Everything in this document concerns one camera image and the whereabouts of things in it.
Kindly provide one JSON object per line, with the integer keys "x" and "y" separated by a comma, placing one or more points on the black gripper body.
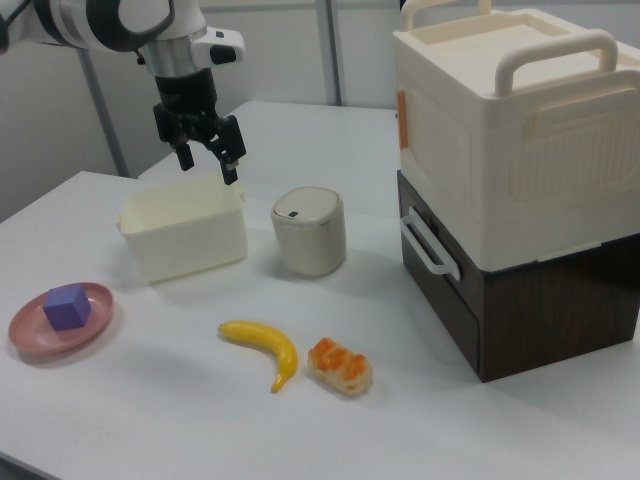
{"x": 186, "y": 100}

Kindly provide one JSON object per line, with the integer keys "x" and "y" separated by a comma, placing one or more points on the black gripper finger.
{"x": 182, "y": 150}
{"x": 230, "y": 145}

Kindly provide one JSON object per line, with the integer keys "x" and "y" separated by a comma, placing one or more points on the purple cube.
{"x": 65, "y": 312}

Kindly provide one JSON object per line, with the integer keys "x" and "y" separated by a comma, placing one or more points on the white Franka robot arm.
{"x": 75, "y": 20}

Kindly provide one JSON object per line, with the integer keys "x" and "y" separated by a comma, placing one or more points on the pink plate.
{"x": 30, "y": 335}

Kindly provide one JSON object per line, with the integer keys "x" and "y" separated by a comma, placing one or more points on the cream plastic bin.
{"x": 190, "y": 250}

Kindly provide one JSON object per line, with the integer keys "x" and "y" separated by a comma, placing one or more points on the small beige trash can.
{"x": 310, "y": 240}

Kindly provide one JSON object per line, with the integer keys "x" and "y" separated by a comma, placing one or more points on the yellow banana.
{"x": 277, "y": 345}

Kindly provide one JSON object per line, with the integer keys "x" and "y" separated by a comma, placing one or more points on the cream toy microwave box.
{"x": 475, "y": 150}

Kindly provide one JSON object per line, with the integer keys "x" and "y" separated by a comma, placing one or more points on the orange glazed bread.
{"x": 340, "y": 370}

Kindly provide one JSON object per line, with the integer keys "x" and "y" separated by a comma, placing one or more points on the dark brown wooden drawer cabinet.
{"x": 540, "y": 320}

